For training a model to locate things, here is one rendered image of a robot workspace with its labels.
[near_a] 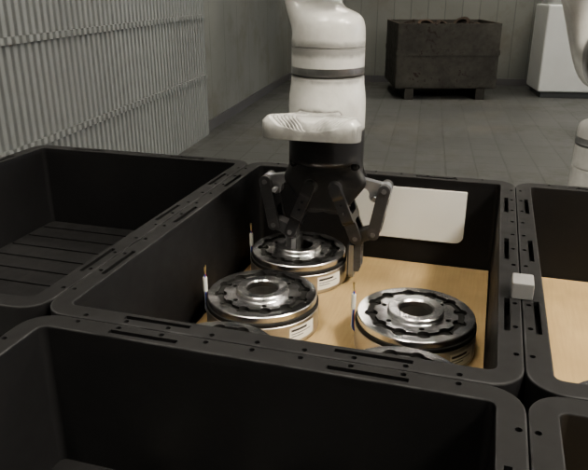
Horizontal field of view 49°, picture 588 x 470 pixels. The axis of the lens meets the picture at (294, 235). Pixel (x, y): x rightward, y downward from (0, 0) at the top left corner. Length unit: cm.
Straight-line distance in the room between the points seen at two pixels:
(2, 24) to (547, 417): 280
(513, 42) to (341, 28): 780
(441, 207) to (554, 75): 686
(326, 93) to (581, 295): 33
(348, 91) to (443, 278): 23
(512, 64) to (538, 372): 807
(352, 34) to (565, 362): 34
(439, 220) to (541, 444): 44
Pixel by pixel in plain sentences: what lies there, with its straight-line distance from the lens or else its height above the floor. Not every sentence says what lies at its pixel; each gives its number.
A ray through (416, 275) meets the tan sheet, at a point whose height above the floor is 83.
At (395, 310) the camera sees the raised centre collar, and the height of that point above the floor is 87.
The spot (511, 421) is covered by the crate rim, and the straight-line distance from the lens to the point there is 34.
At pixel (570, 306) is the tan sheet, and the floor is 83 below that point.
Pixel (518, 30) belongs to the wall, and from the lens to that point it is 838.
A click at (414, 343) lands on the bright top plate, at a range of 53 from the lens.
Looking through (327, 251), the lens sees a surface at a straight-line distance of 69.
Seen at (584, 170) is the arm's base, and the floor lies 90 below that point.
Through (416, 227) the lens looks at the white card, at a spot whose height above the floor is 87.
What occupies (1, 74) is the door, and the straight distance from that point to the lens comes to 296.
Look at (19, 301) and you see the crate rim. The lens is 47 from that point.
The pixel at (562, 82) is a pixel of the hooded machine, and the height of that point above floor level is 17.
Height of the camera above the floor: 113
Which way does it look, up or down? 21 degrees down
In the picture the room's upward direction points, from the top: straight up
